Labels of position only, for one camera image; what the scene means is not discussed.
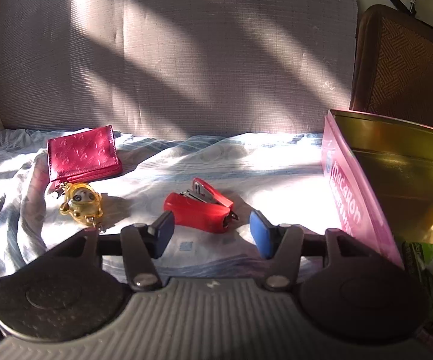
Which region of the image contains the red mini stapler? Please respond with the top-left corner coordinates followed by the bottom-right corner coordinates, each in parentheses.
top-left (163, 178), bottom-right (239, 234)

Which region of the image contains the red leather wallet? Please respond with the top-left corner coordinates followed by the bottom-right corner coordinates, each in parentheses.
top-left (46, 125), bottom-right (123, 190)

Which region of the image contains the pink macaron tin box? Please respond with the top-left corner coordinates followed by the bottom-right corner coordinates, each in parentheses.
top-left (321, 109), bottom-right (433, 353)

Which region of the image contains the blue patterned bed sheet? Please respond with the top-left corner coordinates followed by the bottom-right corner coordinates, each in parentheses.
top-left (0, 129), bottom-right (339, 277)

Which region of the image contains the grey sofa back cushion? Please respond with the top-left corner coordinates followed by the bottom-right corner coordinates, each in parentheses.
top-left (0, 0), bottom-right (357, 139)

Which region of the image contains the yellow bear keychain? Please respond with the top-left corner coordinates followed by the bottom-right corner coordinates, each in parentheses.
top-left (60, 182), bottom-right (103, 231)

